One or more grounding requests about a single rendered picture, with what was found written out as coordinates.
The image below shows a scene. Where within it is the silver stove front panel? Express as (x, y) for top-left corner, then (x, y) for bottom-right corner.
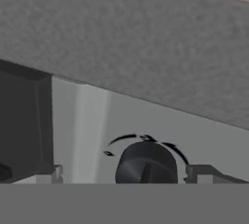
(51, 76), (249, 184)

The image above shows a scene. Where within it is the black flat panel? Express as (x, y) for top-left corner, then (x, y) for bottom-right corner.
(0, 59), (54, 184)

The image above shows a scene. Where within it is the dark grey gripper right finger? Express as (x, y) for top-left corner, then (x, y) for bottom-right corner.
(184, 164), (249, 184)

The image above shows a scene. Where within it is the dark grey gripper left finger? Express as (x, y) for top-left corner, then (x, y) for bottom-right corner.
(13, 162), (64, 184)

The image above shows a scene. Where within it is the black stove knob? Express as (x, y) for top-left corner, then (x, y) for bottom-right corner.
(115, 141), (179, 184)

